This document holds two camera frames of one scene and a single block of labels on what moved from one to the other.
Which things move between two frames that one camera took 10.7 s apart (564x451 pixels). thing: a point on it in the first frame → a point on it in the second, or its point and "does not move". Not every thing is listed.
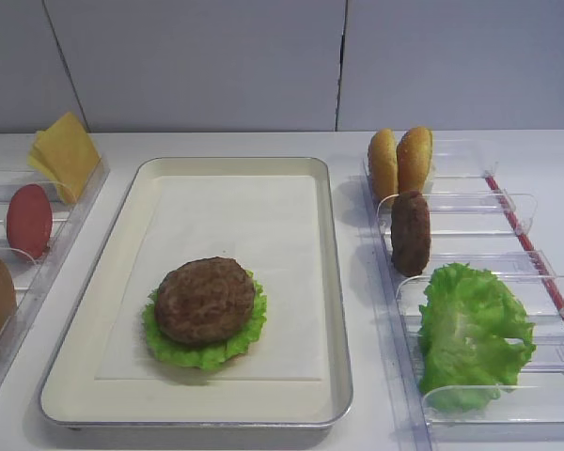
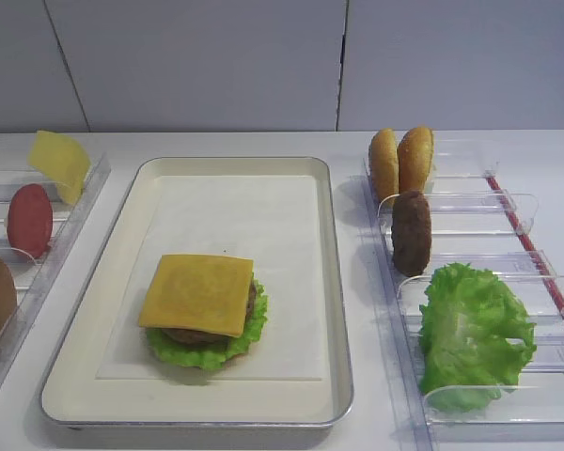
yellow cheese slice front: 69,155 → 198,293
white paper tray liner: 264,223 does not move
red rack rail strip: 535,256 does not move
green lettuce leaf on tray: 211,353 does not move
